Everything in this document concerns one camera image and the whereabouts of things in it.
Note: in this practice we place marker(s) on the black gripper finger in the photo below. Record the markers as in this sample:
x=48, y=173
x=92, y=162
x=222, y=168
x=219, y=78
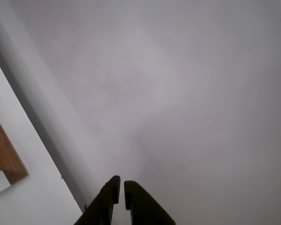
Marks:
x=145, y=208
x=100, y=208

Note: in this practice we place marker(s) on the wooden furniture panel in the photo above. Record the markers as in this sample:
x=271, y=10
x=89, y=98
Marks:
x=2, y=152

